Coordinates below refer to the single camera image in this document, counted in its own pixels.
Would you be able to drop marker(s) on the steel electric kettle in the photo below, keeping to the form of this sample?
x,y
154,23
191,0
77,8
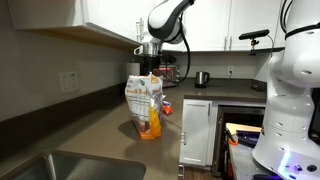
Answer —
x,y
201,80

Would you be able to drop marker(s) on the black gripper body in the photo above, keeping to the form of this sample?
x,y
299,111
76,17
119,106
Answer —
x,y
150,65

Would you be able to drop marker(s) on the wooden board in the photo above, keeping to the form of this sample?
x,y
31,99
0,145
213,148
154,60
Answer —
x,y
243,127

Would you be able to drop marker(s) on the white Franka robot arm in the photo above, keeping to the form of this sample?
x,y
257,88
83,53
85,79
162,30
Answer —
x,y
290,100

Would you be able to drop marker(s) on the black camera on stand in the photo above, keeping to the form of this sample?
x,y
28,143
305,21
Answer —
x,y
254,34

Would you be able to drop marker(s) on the stainless steel sink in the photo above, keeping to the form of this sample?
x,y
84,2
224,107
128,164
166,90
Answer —
x,y
83,166

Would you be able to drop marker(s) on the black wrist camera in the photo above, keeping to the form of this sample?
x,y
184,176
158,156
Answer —
x,y
170,59

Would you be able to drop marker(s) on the robot mounting table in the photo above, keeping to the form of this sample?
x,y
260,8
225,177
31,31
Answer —
x,y
243,163

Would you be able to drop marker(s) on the white upper wall cabinet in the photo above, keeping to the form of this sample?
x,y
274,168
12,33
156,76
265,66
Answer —
x,y
110,16

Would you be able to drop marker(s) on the silver toaster oven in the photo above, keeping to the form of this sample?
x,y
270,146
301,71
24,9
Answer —
x,y
170,76

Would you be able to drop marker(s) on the white lower cabinet door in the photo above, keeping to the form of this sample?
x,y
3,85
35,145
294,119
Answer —
x,y
196,133

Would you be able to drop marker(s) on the white upper cabinet row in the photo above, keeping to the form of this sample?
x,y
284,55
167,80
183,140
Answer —
x,y
250,20

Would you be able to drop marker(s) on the crumpled white blue red sachet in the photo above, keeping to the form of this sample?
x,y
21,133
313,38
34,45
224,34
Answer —
x,y
167,108

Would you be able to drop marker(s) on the orange white snack pack bag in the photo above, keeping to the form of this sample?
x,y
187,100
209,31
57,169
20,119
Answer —
x,y
145,106

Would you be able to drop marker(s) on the small dark countertop object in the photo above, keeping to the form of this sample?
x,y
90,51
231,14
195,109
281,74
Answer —
x,y
256,87

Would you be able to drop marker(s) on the black orange tool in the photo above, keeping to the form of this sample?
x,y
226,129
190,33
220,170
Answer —
x,y
231,137

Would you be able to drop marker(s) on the white paper towel roll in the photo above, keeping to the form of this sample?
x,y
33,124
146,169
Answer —
x,y
132,70

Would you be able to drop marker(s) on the white wall power outlet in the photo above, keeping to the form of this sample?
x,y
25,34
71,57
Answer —
x,y
230,70

